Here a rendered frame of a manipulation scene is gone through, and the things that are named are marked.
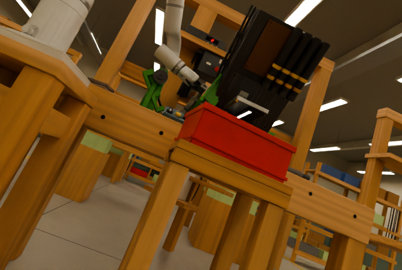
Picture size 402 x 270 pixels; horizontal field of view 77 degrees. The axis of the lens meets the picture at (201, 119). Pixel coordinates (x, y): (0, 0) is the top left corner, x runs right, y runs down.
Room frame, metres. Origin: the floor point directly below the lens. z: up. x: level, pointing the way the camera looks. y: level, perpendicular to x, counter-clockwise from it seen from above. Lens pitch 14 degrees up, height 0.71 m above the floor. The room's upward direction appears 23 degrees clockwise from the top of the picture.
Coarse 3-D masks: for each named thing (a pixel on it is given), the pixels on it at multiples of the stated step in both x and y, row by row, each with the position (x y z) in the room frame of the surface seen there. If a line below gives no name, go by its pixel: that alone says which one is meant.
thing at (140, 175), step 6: (132, 156) 8.11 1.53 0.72; (138, 156) 8.27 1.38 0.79; (132, 162) 8.07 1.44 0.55; (138, 162) 8.05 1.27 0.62; (144, 162) 8.11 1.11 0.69; (132, 168) 8.14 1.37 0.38; (156, 168) 8.11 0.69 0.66; (126, 174) 8.07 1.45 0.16; (132, 174) 8.05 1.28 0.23; (138, 174) 8.16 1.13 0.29; (144, 174) 8.17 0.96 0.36; (156, 174) 8.62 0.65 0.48; (144, 180) 8.09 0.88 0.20; (150, 180) 8.16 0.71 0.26; (156, 180) 8.22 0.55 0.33
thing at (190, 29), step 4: (188, 28) 1.48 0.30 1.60; (192, 28) 1.48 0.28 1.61; (196, 28) 1.48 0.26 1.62; (188, 32) 1.48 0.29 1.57; (192, 32) 1.48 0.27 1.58; (196, 32) 1.48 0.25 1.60; (200, 32) 1.49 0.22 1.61; (204, 32) 1.49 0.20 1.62; (196, 36) 1.48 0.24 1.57; (200, 36) 1.49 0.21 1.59
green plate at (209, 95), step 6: (216, 78) 1.27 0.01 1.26; (216, 84) 1.22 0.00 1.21; (210, 90) 1.22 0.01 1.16; (216, 90) 1.22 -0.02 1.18; (204, 96) 1.20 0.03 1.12; (210, 96) 1.22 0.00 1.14; (216, 96) 1.22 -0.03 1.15; (204, 102) 1.28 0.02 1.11; (210, 102) 1.22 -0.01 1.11; (216, 102) 1.23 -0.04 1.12
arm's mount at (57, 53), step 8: (0, 32) 0.60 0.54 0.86; (8, 32) 0.60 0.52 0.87; (16, 32) 0.60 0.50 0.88; (16, 40) 0.60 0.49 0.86; (24, 40) 0.60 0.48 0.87; (32, 40) 0.60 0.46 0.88; (40, 48) 0.60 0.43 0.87; (48, 48) 0.61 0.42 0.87; (56, 48) 0.61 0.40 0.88; (56, 56) 0.61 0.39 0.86; (64, 56) 0.62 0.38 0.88; (72, 64) 0.68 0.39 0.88; (80, 72) 0.74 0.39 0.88; (88, 80) 0.82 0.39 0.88
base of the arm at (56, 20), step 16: (48, 0) 0.65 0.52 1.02; (64, 0) 0.66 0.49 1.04; (32, 16) 0.66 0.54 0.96; (48, 16) 0.66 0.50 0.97; (64, 16) 0.67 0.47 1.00; (80, 16) 0.70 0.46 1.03; (32, 32) 0.65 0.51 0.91; (48, 32) 0.66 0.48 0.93; (64, 32) 0.69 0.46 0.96; (64, 48) 0.71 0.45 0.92
